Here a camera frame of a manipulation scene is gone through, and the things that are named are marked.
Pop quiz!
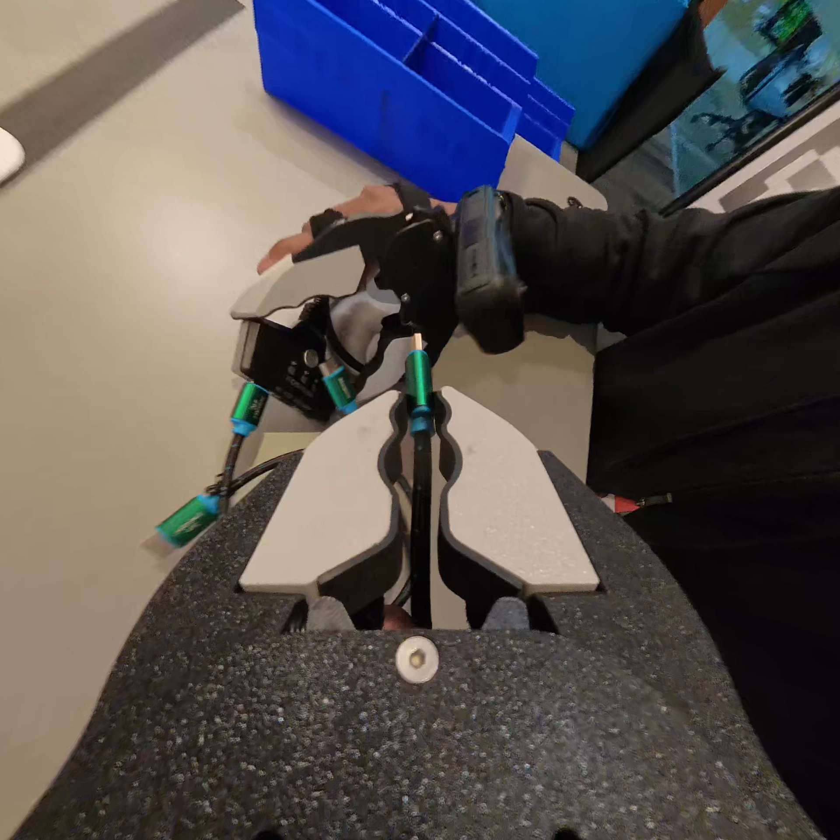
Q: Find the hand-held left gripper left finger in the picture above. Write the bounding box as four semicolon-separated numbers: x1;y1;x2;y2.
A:
238;388;403;631

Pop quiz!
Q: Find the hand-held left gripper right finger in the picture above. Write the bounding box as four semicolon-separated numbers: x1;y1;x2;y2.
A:
436;386;601;631

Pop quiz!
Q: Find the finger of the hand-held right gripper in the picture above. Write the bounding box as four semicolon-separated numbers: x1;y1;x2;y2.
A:
354;338;411;403
230;259;378;324

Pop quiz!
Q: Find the green plug braided cable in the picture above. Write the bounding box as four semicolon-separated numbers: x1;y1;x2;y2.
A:
320;357;361;416
403;331;439;630
154;381;306;549

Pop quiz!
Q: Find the black switch box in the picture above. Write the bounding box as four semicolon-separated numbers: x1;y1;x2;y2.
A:
238;318;342;421

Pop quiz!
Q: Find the person's right forearm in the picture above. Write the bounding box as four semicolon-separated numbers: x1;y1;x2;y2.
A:
508;190;840;336

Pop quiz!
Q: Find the person's right hand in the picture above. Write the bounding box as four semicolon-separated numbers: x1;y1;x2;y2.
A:
256;184;459;275

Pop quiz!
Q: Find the blue plastic bin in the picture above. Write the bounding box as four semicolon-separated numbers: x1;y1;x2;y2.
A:
252;0;575;203

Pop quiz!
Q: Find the person's black jacket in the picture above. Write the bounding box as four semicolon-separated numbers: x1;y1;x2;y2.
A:
587;289;840;834

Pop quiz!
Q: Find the light blue storage box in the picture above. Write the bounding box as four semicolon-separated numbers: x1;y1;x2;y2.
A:
472;0;690;148

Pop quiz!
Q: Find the black wrist strap device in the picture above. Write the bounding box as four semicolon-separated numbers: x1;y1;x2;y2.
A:
455;185;527;355

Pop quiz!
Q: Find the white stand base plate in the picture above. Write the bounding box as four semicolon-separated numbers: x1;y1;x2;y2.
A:
0;128;26;185

